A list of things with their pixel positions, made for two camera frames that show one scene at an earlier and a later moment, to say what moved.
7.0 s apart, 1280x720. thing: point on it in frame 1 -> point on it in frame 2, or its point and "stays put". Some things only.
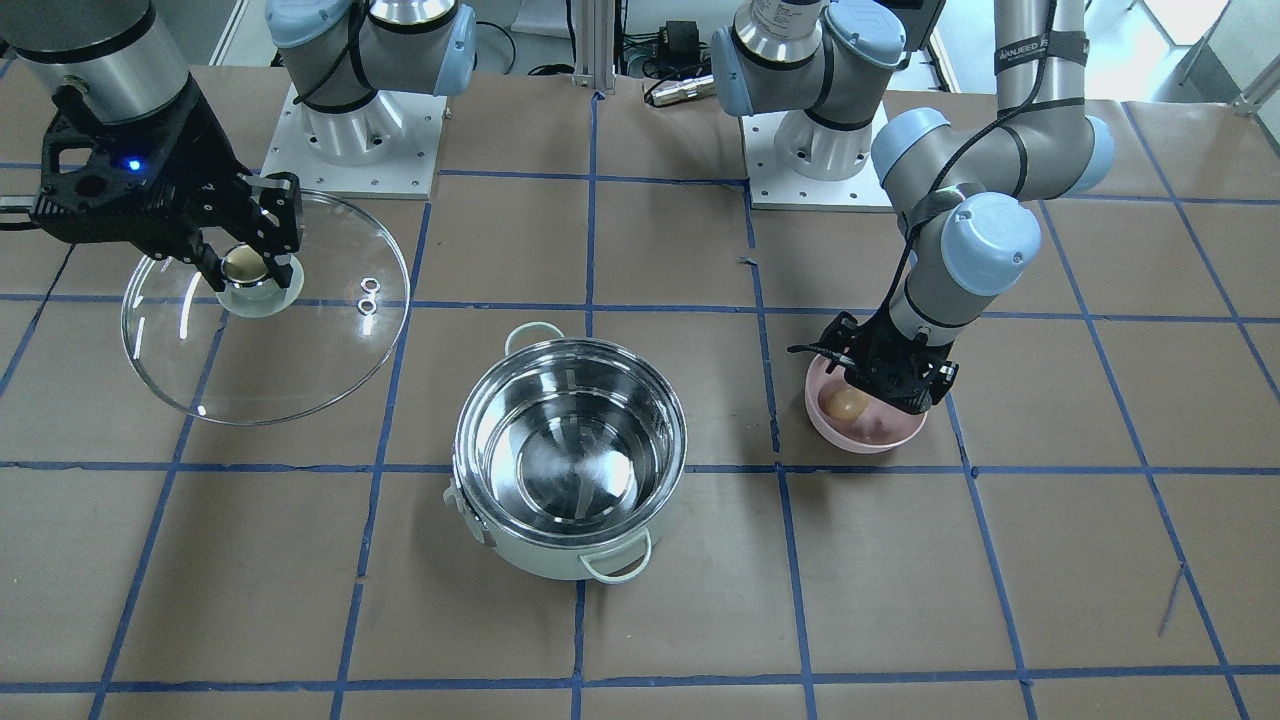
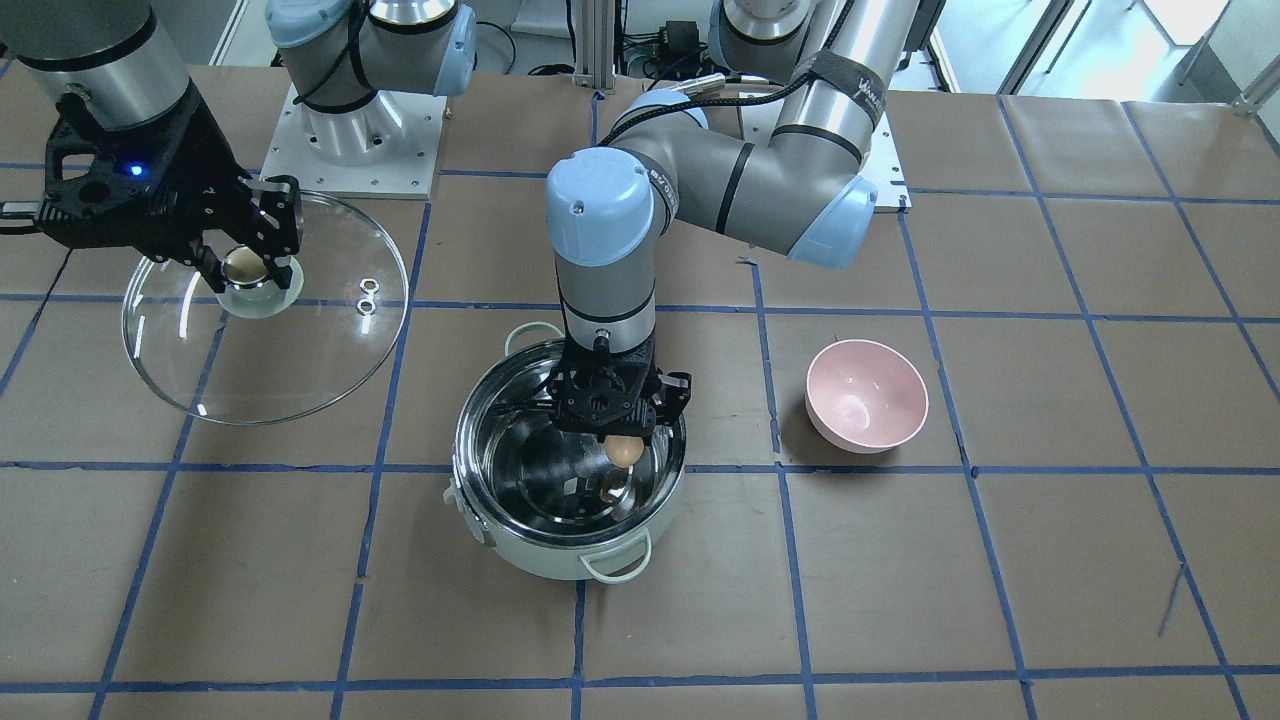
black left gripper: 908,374 -> 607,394
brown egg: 848,404 -> 624,450
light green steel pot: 565,453 stays put
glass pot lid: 255,352 stays put
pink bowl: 848,416 stays put
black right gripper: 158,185 stays put
